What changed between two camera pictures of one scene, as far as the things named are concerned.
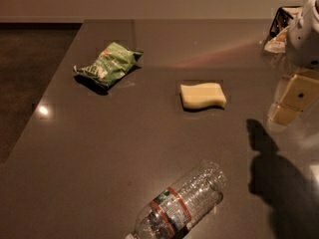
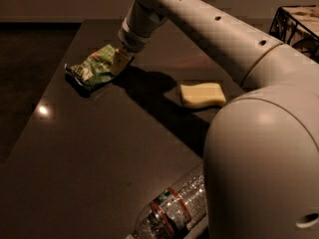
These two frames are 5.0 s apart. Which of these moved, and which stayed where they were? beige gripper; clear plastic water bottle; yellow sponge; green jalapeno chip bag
Moved: beige gripper; green jalapeno chip bag
Stayed: yellow sponge; clear plastic water bottle
